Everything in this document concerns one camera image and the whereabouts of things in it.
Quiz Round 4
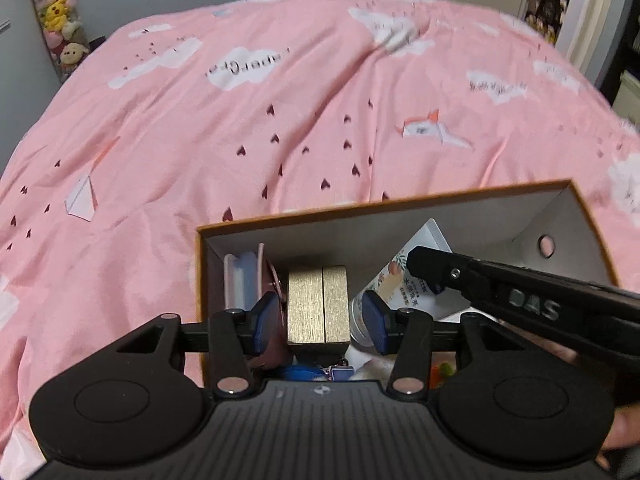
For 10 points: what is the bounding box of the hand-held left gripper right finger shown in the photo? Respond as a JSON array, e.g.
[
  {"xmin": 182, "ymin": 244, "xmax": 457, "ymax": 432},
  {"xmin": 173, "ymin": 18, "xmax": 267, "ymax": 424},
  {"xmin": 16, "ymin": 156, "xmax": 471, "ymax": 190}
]
[{"xmin": 361, "ymin": 290, "xmax": 533, "ymax": 397}]

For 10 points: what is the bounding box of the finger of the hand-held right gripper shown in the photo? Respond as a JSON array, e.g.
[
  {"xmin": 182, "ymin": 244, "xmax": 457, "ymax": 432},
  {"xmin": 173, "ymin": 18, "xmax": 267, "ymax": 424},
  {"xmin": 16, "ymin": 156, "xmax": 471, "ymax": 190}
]
[{"xmin": 406, "ymin": 246, "xmax": 506, "ymax": 311}]

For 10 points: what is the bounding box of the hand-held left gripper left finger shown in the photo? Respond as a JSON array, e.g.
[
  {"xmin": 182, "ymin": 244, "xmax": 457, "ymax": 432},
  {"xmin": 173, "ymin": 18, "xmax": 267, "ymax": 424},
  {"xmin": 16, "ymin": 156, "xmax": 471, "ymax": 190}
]
[{"xmin": 107, "ymin": 291, "xmax": 280, "ymax": 397}]

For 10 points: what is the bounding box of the white peach-print tube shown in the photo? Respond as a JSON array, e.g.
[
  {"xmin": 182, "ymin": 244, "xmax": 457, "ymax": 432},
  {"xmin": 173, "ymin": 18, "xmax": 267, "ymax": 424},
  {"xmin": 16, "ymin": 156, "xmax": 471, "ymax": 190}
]
[{"xmin": 350, "ymin": 217, "xmax": 468, "ymax": 356}]

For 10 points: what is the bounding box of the pink cartoon pouch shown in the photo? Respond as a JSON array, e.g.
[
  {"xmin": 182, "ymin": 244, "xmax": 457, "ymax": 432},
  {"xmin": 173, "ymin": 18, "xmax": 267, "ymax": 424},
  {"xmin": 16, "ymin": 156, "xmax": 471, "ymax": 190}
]
[{"xmin": 222, "ymin": 244, "xmax": 266, "ymax": 311}]

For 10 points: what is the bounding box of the gold gift box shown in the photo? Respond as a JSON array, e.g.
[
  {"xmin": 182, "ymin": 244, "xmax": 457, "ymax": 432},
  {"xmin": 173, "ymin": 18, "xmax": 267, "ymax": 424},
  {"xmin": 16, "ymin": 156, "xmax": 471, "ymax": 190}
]
[{"xmin": 286, "ymin": 265, "xmax": 351, "ymax": 346}]

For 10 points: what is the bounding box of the orange cardboard box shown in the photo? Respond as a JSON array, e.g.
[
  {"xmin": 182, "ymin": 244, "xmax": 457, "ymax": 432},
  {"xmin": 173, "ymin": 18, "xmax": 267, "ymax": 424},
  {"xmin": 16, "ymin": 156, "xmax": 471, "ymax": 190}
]
[{"xmin": 195, "ymin": 179, "xmax": 621, "ymax": 391}]

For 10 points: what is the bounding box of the pink printed blanket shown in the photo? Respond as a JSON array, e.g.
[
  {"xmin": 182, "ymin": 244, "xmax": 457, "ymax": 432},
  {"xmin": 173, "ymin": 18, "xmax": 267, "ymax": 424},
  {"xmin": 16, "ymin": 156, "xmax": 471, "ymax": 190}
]
[{"xmin": 0, "ymin": 0, "xmax": 640, "ymax": 480}]

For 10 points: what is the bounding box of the white storage box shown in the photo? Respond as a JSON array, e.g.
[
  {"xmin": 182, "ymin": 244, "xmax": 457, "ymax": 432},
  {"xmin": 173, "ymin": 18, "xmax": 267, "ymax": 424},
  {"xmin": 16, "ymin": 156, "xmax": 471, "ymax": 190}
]
[{"xmin": 612, "ymin": 72, "xmax": 640, "ymax": 126}]

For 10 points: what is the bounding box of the row of jars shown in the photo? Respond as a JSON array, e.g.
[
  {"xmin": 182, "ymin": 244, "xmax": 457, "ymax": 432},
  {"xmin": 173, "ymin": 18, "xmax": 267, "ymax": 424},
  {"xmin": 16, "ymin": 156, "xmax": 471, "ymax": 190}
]
[{"xmin": 522, "ymin": 10, "xmax": 563, "ymax": 43}]

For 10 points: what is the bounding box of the black shelf unit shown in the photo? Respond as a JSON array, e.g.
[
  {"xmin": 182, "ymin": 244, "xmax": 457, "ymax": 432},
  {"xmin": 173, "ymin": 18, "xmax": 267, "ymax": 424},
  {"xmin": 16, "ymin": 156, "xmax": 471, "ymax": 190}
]
[{"xmin": 595, "ymin": 0, "xmax": 640, "ymax": 106}]

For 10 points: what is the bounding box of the clear tube of plush toys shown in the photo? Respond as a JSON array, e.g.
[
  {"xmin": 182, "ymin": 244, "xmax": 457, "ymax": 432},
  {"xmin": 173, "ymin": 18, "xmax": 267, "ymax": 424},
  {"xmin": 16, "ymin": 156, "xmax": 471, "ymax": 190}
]
[{"xmin": 20, "ymin": 0, "xmax": 93, "ymax": 81}]

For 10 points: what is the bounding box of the white door frame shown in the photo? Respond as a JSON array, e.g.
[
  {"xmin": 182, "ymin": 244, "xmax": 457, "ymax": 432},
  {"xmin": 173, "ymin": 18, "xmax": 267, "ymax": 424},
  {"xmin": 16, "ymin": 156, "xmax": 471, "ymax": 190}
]
[{"xmin": 555, "ymin": 0, "xmax": 626, "ymax": 86}]

